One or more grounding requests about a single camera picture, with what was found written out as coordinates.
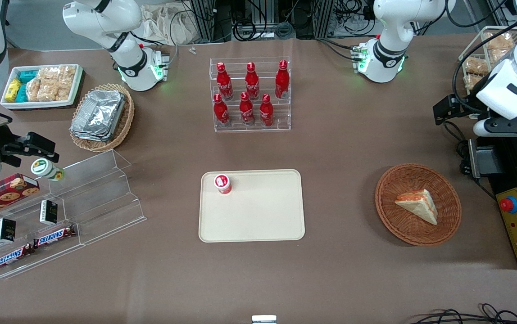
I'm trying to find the triangular sandwich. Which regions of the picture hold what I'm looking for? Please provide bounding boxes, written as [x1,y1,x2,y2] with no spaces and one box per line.
[395,189,439,226]

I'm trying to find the light wicker basket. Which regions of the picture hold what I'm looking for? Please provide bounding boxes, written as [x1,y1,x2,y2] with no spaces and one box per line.
[69,83,135,153]

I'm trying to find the brown wicker basket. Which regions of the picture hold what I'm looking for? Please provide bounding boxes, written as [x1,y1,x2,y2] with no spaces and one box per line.
[374,163,463,247]

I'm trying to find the beige plastic tray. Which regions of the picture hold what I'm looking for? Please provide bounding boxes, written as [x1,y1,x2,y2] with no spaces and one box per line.
[198,169,306,243]

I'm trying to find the bagged fried bread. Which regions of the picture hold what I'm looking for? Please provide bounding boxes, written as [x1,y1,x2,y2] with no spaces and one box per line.
[464,57,490,75]
[464,74,485,91]
[485,32,515,51]

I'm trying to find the green lidded drink cup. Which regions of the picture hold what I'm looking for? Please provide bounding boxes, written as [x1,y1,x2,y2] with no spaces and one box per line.
[31,158,65,182]

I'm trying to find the white plastic snack bin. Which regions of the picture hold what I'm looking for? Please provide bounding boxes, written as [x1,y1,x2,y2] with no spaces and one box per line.
[0,63,84,110]

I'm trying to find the red plaid cookie box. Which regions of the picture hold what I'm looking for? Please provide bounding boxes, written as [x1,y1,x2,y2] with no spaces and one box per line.
[0,173,41,225]

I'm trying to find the yellow snack packet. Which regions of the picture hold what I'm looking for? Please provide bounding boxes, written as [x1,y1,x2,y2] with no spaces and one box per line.
[5,78,22,102]

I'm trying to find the bagged rice crackers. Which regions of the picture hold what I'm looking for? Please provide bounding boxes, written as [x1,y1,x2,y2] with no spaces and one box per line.
[26,78,44,102]
[38,66,77,102]

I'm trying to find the stack of foil trays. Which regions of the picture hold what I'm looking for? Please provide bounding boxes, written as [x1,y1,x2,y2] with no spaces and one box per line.
[70,89,127,143]

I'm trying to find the small black carton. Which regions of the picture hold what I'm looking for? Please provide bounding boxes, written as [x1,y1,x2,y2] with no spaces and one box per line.
[0,217,17,244]
[39,200,59,226]

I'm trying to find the clear acrylic step display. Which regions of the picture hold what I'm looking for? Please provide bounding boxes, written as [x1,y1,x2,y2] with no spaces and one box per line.
[0,149,147,280]

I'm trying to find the black machine housing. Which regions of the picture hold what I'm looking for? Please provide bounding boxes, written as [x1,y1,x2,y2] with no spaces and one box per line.
[475,134,517,270]

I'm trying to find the Snickers chocolate bar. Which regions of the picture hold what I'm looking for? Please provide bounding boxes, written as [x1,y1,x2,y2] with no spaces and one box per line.
[0,243,34,273]
[33,225,77,249]

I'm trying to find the clear acrylic bottle rack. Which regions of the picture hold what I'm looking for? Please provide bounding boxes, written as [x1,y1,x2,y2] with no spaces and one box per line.
[209,56,292,133]

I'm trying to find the red cola bottle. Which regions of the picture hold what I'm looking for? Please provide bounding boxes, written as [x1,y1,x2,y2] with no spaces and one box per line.
[239,91,256,126]
[216,62,234,101]
[259,93,275,127]
[245,62,261,101]
[275,59,290,99]
[213,93,231,127]

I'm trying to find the white cloth bag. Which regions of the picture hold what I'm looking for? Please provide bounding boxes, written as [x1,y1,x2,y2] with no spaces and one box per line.
[139,4,197,46]

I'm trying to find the red white yogurt cup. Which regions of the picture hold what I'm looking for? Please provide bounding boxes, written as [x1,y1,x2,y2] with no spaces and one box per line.
[213,173,233,195]

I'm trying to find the white wire rack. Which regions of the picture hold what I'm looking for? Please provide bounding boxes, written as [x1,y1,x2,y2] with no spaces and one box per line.
[458,26,517,120]

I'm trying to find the black power cable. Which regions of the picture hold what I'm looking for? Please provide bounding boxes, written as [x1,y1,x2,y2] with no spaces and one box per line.
[443,120,496,199]

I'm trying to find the black floor cables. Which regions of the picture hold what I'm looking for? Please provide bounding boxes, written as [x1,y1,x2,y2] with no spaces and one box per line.
[414,303,517,324]

